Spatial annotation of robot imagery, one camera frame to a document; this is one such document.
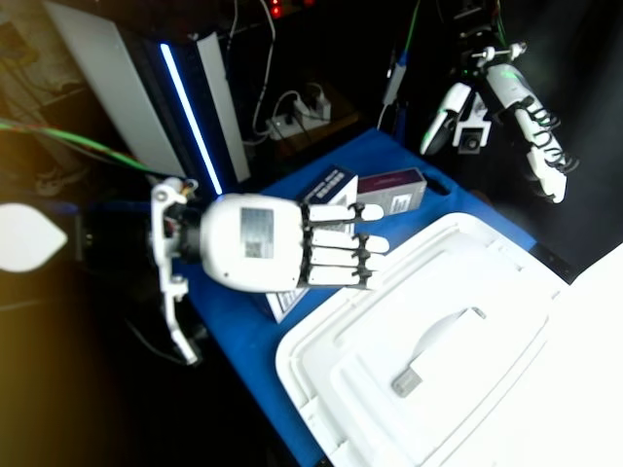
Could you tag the white tower with light strip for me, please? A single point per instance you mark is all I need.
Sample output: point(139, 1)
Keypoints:
point(121, 107)

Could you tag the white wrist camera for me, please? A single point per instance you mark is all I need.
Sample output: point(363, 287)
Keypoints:
point(471, 136)

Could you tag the white plastic storage bin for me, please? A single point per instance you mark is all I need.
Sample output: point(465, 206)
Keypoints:
point(438, 340)

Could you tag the white power strip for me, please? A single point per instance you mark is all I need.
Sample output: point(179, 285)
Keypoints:
point(297, 121)

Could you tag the dark blue box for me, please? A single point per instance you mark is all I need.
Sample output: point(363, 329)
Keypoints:
point(326, 187)

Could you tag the brown wooden stand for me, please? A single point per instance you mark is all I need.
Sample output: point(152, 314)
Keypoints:
point(340, 109)

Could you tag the black device with red lights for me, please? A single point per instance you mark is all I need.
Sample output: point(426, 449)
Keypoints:
point(276, 9)

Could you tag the blue cloth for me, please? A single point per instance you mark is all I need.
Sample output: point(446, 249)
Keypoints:
point(233, 311)

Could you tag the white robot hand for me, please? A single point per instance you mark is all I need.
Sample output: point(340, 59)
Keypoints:
point(229, 238)
point(508, 85)

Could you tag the white adapter with blue plug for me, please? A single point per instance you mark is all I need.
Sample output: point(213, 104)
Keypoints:
point(395, 80)

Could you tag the maroon and white box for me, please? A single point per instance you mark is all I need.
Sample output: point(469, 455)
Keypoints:
point(389, 192)

